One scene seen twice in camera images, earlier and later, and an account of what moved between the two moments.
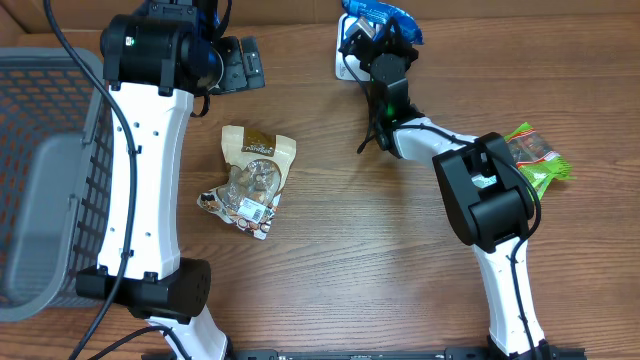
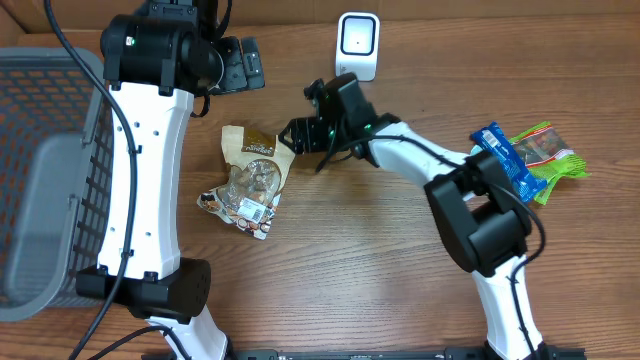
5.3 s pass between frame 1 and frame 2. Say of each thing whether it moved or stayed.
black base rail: stayed
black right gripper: moved
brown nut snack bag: stayed
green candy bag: moved
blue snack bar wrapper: moved
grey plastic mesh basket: stayed
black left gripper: stayed
